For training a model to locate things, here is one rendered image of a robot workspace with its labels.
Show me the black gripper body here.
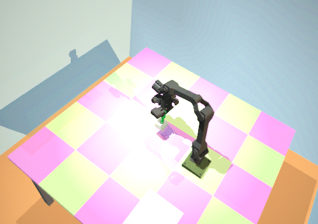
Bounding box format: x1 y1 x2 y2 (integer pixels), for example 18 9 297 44
151 98 179 119

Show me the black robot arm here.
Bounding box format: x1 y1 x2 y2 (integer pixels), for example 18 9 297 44
151 80 215 165

